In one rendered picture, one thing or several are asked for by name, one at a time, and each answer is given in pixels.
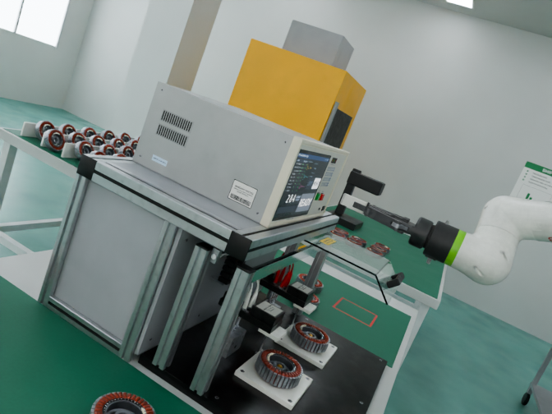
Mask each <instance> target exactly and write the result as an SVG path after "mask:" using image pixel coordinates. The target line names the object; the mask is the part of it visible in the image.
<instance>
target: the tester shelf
mask: <svg viewBox="0 0 552 414"><path fill-rule="evenodd" d="M76 173H78V174H80V175H81V176H83V177H85V178H87V179H89V180H91V181H92V182H95V183H97V184H99V185H100V186H102V187H104V188H106V189H108V190H110V191H111V192H113V193H115V194H117V195H119V196H121V197H123V198H124V199H126V200H129V201H130V202H132V203H134V204H135V205H138V206H140V207H141V208H143V209H146V210H147V211H149V212H150V213H152V214H155V215H157V216H158V217H160V218H161V219H164V220H166V221H168V222H170V223H171V224H173V225H175V226H177V227H179V228H180V229H182V230H184V231H186V232H188V233H190V234H192V235H193V236H195V237H198V238H199V239H201V240H203V241H204V242H207V243H209V244H210V245H212V246H215V247H216V248H218V249H220V250H221V251H224V252H225V253H227V254H229V255H231V256H232V257H234V258H236V259H238V260H240V261H242V262H244V261H247V260H250V259H253V258H255V257H258V256H261V255H264V254H267V253H270V252H272V251H276V250H278V249H281V248H284V247H286V246H290V245H292V244H295V243H298V242H301V241H304V240H306V239H309V238H312V237H315V236H318V235H320V234H323V233H326V232H329V231H332V230H335V228H336V226H337V224H338V221H339V219H340V217H338V216H337V215H335V214H331V213H330V212H328V211H326V210H325V212H324V215H323V216H319V217H316V218H309V219H305V220H302V221H297V222H294V223H287V224H284V225H279V226H276V227H271V228H266V227H264V226H262V225H260V224H259V223H257V222H255V221H253V220H251V219H249V218H247V217H245V216H243V215H241V214H239V213H237V212H235V211H233V210H231V209H229V208H227V207H225V206H223V205H221V204H219V203H217V202H215V201H213V200H211V199H209V198H207V197H205V196H203V195H201V194H199V193H197V192H195V191H193V190H191V189H189V188H187V187H185V186H183V185H181V184H179V183H177V182H175V181H173V180H171V179H169V178H167V177H165V176H163V175H161V174H159V173H157V172H155V171H153V170H151V169H149V168H147V167H145V166H143V165H141V164H139V163H137V162H135V161H133V158H126V157H115V156H105V155H95V154H82V155H81V158H80V162H79V165H78V169H77V171H76Z"/></svg>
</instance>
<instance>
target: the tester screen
mask: <svg viewBox="0 0 552 414"><path fill-rule="evenodd" d="M328 161H329V159H328V158H324V157H320V156H315V155H311V154H303V153H299V155H298V157H297V161H296V162H295V165H294V167H293V170H292V173H291V175H290V177H289V179H288V182H287V185H286V187H285V190H284V192H283V195H282V198H281V200H280V202H279V204H278V208H279V207H286V206H293V205H296V208H295V210H294V211H292V212H287V213H281V214H276V213H277V210H278V208H277V210H276V212H275V215H274V218H278V217H283V216H288V215H293V214H301V213H306V212H308V210H306V211H301V212H296V209H297V206H298V204H299V201H300V199H301V196H302V194H308V193H316V190H317V189H305V188H306V184H307V182H308V180H309V177H311V178H322V176H323V174H324V170H325V169H326V166H327V164H328ZM288 194H297V196H296V199H295V200H294V203H291V204H285V201H286V199H287V197H288ZM295 212H296V213H295Z"/></svg>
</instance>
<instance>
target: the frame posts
mask: <svg viewBox="0 0 552 414"><path fill-rule="evenodd" d="M300 243H301V242H298V243H295V244H292V245H290V246H287V248H286V250H285V252H284V253H285V254H284V255H286V254H288V253H290V252H293V251H296V250H297V249H298V247H299V245H300ZM213 248H214V247H213V246H211V245H209V244H207V243H205V242H199V243H196V244H195V248H194V250H193V253H192V255H191V259H190V262H189V264H188V266H187V269H186V272H185V275H184V277H183V280H182V284H181V286H180V288H179V291H178V293H177V297H176V300H175V302H174V304H173V307H172V310H171V313H170V315H169V317H168V322H167V323H166V326H165V329H164V331H163V335H162V337H161V339H160V342H159V345H158V348H157V351H156V353H155V355H154V359H153V361H152V364H154V365H155V366H156V365H159V369H160V370H164V369H166V367H169V366H170V365H171V363H172V361H173V357H174V355H175V352H176V350H177V346H178V344H179V342H180V339H181V337H182V333H183V331H184V328H185V326H186V322H187V320H188V318H189V315H190V313H191V309H192V307H193V305H194V302H195V300H196V296H197V294H198V291H199V290H200V285H201V284H202V281H203V278H204V276H205V272H206V270H207V268H208V265H209V258H210V255H211V253H212V250H213ZM327 256H328V252H326V251H323V250H322V251H318V252H317V253H316V256H315V258H314V261H313V263H312V265H311V267H310V270H309V273H308V274H307V276H306V280H305V282H304V285H306V286H307V287H309V288H311V289H313V288H314V286H315V283H316V281H317V278H318V277H319V275H320V271H321V270H322V267H323V265H324V262H325V260H326V258H327ZM255 272H256V269H253V268H251V267H250V266H248V265H247V264H240V265H238V266H237V268H236V271H235V273H234V275H233V278H232V281H231V283H230V286H229V288H228V291H227V294H226V296H225V298H224V301H223V304H222V306H221V309H220V311H219V313H218V317H217V319H216V321H215V324H214V327H213V329H212V332H211V334H210V336H209V340H208V342H207V344H206V347H205V350H204V352H203V355H202V357H201V359H200V363H199V365H198V367H197V370H196V372H195V375H194V378H193V380H192V382H191V386H190V389H191V390H192V391H194V390H196V391H197V394H199V395H200V396H202V395H203V394H204V392H207V391H208V389H209V386H210V384H211V381H212V379H213V377H214V373H215V371H216V369H217V367H218V364H219V362H220V359H221V357H222V355H223V351H224V349H225V347H226V345H227V342H228V339H229V337H230V334H231V332H232V329H233V326H234V324H235V322H236V320H237V317H238V314H239V312H240V309H241V308H242V304H243V302H244V300H245V297H246V294H247V292H248V289H249V287H250V285H251V281H252V279H253V277H254V275H255Z"/></svg>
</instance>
